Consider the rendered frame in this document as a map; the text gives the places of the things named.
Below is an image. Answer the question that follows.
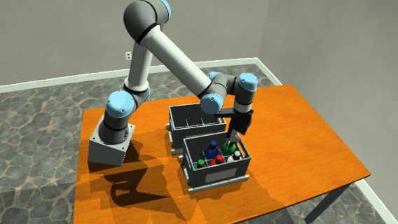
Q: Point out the green bottle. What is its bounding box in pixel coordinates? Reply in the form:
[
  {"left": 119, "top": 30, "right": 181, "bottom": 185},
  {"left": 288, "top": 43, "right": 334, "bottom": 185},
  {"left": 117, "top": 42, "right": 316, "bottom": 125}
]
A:
[
  {"left": 194, "top": 160, "right": 206, "bottom": 169},
  {"left": 221, "top": 141, "right": 236, "bottom": 156}
]

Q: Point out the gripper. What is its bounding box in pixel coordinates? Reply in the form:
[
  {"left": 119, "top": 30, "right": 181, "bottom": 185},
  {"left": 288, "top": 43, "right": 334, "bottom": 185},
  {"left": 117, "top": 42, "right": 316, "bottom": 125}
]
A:
[{"left": 226, "top": 107, "right": 254, "bottom": 146}]

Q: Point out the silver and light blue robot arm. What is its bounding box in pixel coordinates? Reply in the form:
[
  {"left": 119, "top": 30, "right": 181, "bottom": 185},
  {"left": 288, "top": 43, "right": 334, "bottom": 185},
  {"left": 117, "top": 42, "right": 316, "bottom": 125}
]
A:
[{"left": 98, "top": 0, "right": 258, "bottom": 145}]

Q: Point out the blue bottle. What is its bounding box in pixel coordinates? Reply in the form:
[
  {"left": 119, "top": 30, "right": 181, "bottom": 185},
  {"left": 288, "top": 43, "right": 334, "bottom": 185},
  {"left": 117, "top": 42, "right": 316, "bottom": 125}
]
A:
[{"left": 205, "top": 141, "right": 220, "bottom": 160}]

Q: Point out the white bottle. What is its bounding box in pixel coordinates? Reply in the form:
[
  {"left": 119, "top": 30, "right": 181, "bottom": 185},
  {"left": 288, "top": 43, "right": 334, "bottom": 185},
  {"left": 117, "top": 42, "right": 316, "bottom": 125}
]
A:
[{"left": 227, "top": 151, "right": 242, "bottom": 162}]

